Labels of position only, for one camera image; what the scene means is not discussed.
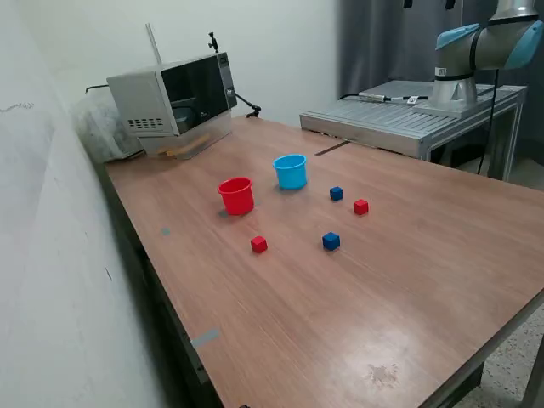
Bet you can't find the silver microwave oven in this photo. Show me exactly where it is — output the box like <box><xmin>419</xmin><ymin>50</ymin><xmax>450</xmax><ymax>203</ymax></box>
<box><xmin>105</xmin><ymin>51</ymin><xmax>238</xmax><ymax>139</ymax></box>

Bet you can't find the thin white rod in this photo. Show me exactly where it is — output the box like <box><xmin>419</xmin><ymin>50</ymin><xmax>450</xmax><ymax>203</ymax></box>
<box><xmin>145</xmin><ymin>23</ymin><xmax>163</xmax><ymax>65</ymax></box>

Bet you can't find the aluminium robot base table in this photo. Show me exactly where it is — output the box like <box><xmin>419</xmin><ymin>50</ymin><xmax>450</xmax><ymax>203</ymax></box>
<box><xmin>299</xmin><ymin>79</ymin><xmax>528</xmax><ymax>182</ymax></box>

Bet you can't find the cable with silver connector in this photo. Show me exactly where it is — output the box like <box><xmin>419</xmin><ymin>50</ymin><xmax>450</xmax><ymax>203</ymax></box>
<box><xmin>337</xmin><ymin>90</ymin><xmax>431</xmax><ymax>105</ymax></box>

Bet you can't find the blue plastic cup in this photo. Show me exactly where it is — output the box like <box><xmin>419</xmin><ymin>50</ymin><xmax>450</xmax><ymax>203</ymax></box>
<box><xmin>272</xmin><ymin>154</ymin><xmax>308</xmax><ymax>190</ymax></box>

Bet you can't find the dark grey curtain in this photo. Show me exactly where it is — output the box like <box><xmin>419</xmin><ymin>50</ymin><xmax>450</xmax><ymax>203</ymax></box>
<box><xmin>337</xmin><ymin>0</ymin><xmax>544</xmax><ymax>145</ymax></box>

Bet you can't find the black hanging base cable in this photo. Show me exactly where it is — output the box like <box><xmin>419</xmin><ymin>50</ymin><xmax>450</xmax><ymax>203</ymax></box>
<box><xmin>478</xmin><ymin>67</ymin><xmax>503</xmax><ymax>176</ymax></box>

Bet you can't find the red plastic cup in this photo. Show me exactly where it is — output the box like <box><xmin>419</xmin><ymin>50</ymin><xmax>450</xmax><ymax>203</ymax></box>
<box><xmin>217</xmin><ymin>176</ymin><xmax>256</xmax><ymax>217</ymax></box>

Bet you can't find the clear acrylic microwave stand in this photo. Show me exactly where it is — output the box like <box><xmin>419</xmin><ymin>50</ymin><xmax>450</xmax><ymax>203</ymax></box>
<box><xmin>139</xmin><ymin>108</ymin><xmax>235</xmax><ymax>162</ymax></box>

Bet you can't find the wooden stick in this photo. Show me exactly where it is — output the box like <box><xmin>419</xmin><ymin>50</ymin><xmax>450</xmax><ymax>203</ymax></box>
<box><xmin>157</xmin><ymin>134</ymin><xmax>212</xmax><ymax>159</ymax></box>

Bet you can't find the long grey tape strip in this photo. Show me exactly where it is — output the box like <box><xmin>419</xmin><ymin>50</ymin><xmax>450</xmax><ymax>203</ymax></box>
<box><xmin>190</xmin><ymin>327</ymin><xmax>221</xmax><ymax>349</ymax></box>

